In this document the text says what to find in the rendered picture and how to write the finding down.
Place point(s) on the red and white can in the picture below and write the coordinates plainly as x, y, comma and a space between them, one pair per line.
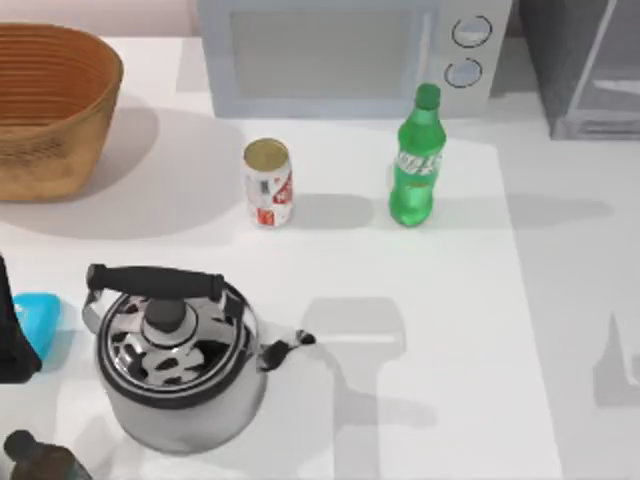
268, 187

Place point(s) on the green bottle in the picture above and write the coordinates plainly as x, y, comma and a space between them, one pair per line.
416, 165

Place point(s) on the pale microwave oven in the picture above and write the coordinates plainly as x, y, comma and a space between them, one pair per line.
320, 55

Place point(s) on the microwave knob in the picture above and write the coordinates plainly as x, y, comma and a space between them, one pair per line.
464, 73
471, 30

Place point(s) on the brown woven basket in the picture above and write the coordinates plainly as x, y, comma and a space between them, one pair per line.
55, 125

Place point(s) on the blue container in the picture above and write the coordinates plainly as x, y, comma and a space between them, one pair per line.
40, 320

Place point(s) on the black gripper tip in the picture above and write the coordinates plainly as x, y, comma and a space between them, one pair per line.
12, 345

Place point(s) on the dark brown bottle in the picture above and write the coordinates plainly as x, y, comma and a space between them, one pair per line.
40, 457

